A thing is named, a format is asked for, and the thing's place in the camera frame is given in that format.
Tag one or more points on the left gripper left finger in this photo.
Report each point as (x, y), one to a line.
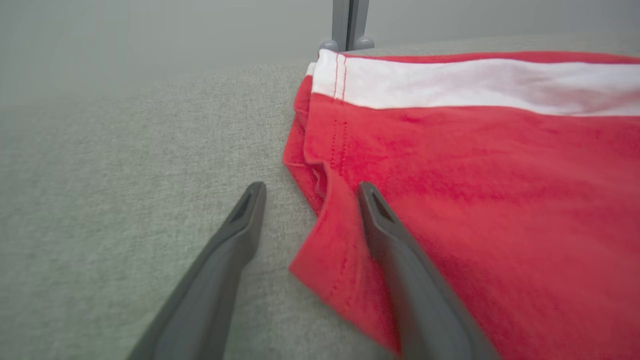
(210, 285)

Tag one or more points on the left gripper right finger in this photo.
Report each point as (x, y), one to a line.
(415, 285)

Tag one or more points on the red and white garment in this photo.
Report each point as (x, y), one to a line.
(500, 175)

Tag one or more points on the grey double partition post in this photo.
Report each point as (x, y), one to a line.
(347, 22)

